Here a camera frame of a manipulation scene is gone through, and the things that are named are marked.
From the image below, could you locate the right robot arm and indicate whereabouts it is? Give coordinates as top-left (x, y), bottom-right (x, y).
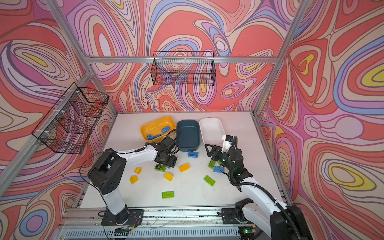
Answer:
top-left (205, 135), bottom-right (313, 240)

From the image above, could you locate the green lego right pair left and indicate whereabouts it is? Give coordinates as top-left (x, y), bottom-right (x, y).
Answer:
top-left (208, 160), bottom-right (216, 169)

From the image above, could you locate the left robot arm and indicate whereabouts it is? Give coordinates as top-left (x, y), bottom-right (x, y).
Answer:
top-left (88, 137), bottom-right (179, 225)

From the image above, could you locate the back wall wire basket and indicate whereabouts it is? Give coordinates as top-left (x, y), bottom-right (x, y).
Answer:
top-left (151, 51), bottom-right (217, 86)

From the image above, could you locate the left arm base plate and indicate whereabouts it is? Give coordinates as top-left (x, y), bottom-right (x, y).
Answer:
top-left (101, 209), bottom-right (144, 227)

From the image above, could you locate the white plastic bin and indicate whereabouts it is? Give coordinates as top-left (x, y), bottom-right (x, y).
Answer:
top-left (199, 117), bottom-right (226, 146)

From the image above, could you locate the wall wire basket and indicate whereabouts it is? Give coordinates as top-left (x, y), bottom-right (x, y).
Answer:
top-left (32, 83), bottom-right (109, 155)
top-left (151, 51), bottom-right (217, 86)

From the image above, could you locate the green lego centre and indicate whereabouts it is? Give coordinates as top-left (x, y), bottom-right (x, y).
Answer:
top-left (155, 166), bottom-right (167, 172)

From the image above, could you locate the orange yellow lego centre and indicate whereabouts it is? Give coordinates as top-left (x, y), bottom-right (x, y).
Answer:
top-left (179, 163), bottom-right (191, 172)

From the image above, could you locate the yellow lego left middle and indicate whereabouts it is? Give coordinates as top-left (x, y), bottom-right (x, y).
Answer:
top-left (134, 167), bottom-right (142, 175)

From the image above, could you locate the dark teal plastic bin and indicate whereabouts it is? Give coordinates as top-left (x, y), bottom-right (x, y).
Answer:
top-left (177, 120), bottom-right (201, 152)

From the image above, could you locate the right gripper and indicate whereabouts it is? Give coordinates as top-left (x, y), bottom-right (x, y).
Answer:
top-left (205, 143), bottom-right (234, 173)

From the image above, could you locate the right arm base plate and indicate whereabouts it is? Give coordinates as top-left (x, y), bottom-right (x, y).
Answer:
top-left (217, 208), bottom-right (254, 225)

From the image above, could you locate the left wall wire basket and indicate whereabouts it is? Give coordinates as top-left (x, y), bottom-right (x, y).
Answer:
top-left (32, 83), bottom-right (109, 155)

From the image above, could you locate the yellow plastic bin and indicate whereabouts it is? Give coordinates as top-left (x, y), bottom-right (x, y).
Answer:
top-left (140, 116), bottom-right (176, 143)

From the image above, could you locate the yellow lego left lower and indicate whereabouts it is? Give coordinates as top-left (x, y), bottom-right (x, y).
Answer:
top-left (130, 175), bottom-right (139, 184)

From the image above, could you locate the green lego right front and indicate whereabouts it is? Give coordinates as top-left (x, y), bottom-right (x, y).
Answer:
top-left (204, 176), bottom-right (216, 187)

